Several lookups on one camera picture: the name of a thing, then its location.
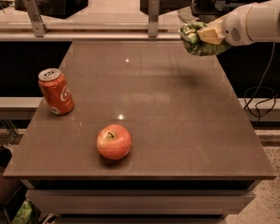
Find red soda can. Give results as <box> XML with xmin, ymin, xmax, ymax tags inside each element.
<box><xmin>38</xmin><ymin>68</ymin><xmax>75</xmax><ymax>115</ymax></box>

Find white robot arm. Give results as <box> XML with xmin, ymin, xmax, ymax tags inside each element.
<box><xmin>195</xmin><ymin>0</ymin><xmax>280</xmax><ymax>46</ymax></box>

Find left metal rail bracket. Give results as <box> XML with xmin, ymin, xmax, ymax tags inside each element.
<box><xmin>22</xmin><ymin>0</ymin><xmax>47</xmax><ymax>37</ymax></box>

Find middle metal rail bracket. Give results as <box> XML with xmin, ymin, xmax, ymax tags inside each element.
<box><xmin>147</xmin><ymin>0</ymin><xmax>160</xmax><ymax>37</ymax></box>

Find metal rail bracket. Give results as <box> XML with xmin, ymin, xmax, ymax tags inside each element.
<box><xmin>22</xmin><ymin>0</ymin><xmax>47</xmax><ymax>37</ymax></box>
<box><xmin>147</xmin><ymin>0</ymin><xmax>160</xmax><ymax>37</ymax></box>

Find green bag under table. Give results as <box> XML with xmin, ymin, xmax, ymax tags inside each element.
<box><xmin>11</xmin><ymin>201</ymin><xmax>38</xmax><ymax>224</ymax></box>

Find red apple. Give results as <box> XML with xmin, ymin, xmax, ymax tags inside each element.
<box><xmin>96</xmin><ymin>124</ymin><xmax>132</xmax><ymax>161</ymax></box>

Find green jalapeno chip bag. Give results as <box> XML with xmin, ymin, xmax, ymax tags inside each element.
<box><xmin>179</xmin><ymin>21</ymin><xmax>231</xmax><ymax>56</ymax></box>

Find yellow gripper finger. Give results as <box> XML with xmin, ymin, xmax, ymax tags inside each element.
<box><xmin>207</xmin><ymin>14</ymin><xmax>227</xmax><ymax>27</ymax></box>
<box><xmin>198</xmin><ymin>25</ymin><xmax>226</xmax><ymax>45</ymax></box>

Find dark bin at left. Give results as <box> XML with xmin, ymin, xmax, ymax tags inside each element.
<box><xmin>0</xmin><ymin>146</ymin><xmax>21</xmax><ymax>203</ymax></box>

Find black cable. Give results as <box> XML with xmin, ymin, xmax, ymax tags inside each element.
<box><xmin>242</xmin><ymin>42</ymin><xmax>278</xmax><ymax>123</ymax></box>

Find grey table drawer front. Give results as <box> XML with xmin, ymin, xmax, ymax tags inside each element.
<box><xmin>26</xmin><ymin>189</ymin><xmax>255</xmax><ymax>216</ymax></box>

